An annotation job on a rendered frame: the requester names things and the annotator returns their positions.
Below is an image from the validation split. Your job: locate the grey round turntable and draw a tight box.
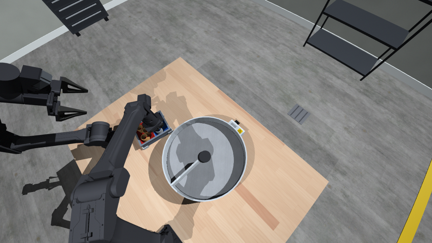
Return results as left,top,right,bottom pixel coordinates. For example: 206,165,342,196
162,116,247,202

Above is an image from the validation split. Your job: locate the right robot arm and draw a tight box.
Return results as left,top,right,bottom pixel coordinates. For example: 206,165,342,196
69,94,182,243

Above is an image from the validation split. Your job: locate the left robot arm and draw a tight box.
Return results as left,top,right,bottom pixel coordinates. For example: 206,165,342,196
0,62,115,154

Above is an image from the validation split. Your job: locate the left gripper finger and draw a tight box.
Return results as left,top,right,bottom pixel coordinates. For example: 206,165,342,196
58,106,87,122
62,77,88,93

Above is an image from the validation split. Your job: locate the divided red and blue bin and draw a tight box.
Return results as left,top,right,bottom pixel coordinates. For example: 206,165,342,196
136,110,171,147

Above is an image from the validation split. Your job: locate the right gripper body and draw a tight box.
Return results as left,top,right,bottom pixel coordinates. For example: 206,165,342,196
142,112,164,133

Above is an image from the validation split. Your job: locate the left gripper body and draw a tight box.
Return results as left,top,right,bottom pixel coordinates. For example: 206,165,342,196
39,77,62,122

